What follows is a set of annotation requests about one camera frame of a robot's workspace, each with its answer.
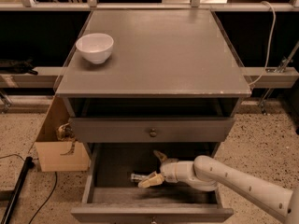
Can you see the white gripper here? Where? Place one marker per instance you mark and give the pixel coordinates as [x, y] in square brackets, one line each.
[168, 172]

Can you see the silver redbull can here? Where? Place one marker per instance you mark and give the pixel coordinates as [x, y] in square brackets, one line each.
[137, 177]

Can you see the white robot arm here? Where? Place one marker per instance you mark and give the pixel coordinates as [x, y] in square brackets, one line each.
[204, 173]

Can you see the round metal drawer knob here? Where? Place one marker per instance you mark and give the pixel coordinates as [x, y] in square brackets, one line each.
[152, 133]

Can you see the closed grey top drawer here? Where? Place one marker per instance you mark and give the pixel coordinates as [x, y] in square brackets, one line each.
[137, 130]

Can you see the open grey middle drawer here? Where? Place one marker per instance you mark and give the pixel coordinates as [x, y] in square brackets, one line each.
[112, 197]

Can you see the grey wooden drawer cabinet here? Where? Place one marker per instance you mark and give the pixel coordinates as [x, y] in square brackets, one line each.
[164, 64]

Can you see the crumpled brown paper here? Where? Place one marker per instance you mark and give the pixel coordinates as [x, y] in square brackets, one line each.
[65, 133]

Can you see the cardboard box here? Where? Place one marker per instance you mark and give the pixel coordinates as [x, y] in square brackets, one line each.
[55, 155]

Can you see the black metal bar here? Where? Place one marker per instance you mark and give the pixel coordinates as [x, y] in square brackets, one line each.
[12, 196]

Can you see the white ceramic bowl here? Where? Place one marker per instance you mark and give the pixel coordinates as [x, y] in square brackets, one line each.
[95, 48]

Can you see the black object on ledge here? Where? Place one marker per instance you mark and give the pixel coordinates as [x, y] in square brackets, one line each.
[8, 66]

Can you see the metal bracket clamp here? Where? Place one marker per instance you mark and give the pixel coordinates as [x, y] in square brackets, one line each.
[280, 69]

